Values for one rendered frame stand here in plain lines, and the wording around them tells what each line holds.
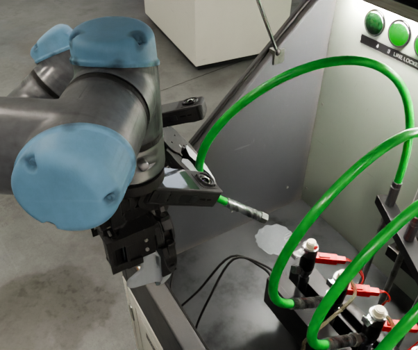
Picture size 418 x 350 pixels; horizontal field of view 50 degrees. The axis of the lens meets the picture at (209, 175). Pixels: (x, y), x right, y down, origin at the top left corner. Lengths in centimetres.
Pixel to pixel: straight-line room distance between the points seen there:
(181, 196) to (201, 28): 312
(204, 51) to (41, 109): 336
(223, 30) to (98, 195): 342
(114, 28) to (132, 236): 22
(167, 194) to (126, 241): 7
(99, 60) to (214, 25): 327
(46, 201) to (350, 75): 81
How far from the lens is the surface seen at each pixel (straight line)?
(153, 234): 52
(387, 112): 99
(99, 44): 38
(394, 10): 90
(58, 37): 72
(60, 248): 237
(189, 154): 76
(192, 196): 53
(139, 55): 39
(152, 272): 59
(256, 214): 84
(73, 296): 217
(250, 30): 381
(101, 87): 36
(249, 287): 109
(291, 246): 61
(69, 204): 32
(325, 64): 69
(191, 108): 70
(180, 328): 89
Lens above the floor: 171
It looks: 40 degrees down
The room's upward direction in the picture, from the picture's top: straight up
